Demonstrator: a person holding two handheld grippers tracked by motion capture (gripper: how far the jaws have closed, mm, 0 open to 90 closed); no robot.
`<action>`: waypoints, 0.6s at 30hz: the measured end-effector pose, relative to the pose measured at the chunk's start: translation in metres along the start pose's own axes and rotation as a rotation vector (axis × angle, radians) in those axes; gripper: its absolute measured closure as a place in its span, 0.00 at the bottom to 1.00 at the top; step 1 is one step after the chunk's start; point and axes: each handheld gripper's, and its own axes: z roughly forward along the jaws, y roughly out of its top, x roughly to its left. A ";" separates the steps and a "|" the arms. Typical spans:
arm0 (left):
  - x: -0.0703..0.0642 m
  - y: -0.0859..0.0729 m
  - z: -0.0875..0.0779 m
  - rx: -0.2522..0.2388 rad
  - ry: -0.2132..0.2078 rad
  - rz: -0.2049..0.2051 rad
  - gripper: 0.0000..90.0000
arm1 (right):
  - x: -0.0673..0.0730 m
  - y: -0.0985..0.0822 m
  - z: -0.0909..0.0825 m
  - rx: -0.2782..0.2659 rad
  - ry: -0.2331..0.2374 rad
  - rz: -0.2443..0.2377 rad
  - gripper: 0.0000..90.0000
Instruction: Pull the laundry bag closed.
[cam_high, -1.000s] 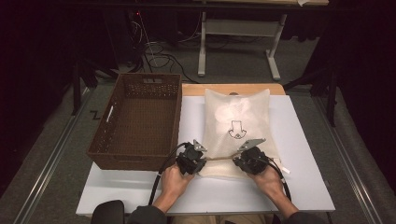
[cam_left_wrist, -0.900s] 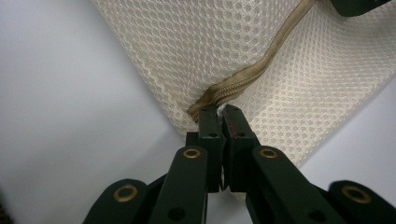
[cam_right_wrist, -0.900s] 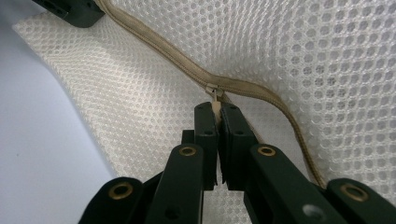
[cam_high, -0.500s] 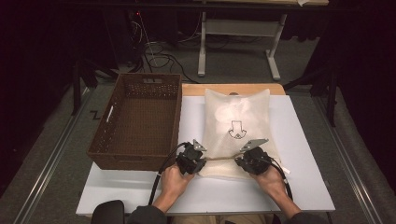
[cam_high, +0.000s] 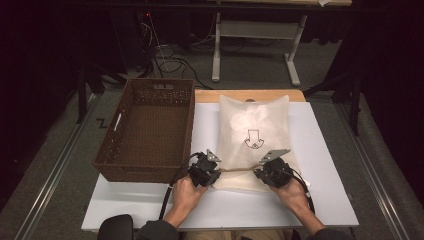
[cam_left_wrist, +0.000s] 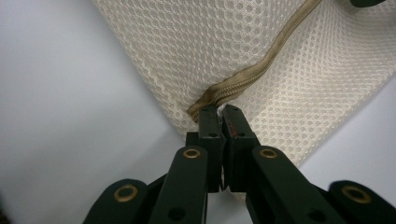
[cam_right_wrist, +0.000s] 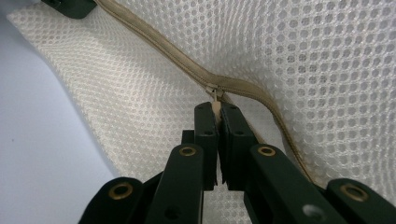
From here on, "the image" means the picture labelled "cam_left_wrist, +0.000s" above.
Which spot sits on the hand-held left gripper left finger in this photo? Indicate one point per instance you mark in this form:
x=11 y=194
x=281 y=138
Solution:
x=210 y=146

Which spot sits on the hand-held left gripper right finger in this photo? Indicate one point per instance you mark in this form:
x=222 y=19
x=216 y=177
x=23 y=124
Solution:
x=239 y=146

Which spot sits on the cream mesh laundry bag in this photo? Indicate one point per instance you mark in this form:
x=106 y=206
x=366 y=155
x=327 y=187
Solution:
x=249 y=56

